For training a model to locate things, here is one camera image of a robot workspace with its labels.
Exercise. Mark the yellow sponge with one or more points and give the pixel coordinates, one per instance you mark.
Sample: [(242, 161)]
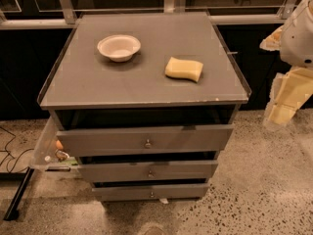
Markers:
[(184, 69)]

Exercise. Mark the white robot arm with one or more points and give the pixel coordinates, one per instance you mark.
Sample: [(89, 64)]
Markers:
[(294, 40)]

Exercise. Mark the orange ball in bin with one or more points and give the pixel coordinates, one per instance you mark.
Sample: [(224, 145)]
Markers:
[(59, 145)]

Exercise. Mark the metal window rail frame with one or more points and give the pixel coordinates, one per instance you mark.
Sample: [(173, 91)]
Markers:
[(42, 14)]

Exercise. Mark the black metal floor bar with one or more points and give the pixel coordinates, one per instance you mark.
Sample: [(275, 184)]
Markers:
[(23, 178)]

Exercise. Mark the grey drawer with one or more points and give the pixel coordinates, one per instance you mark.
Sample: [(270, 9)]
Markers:
[(126, 172), (152, 192), (145, 140)]

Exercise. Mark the grey top drawer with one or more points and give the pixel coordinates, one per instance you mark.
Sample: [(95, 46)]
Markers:
[(145, 140)]

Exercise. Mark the grey bottom drawer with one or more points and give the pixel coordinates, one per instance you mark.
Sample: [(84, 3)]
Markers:
[(152, 192)]

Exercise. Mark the clear plastic side bin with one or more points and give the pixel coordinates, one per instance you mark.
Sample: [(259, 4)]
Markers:
[(46, 157)]

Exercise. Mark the grey drawer cabinet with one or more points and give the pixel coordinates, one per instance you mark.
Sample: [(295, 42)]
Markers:
[(86, 90)]

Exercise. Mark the white paper bowl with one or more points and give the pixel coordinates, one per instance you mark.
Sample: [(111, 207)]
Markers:
[(119, 48)]

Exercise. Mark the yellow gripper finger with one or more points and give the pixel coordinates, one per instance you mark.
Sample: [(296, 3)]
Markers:
[(289, 92), (273, 41)]

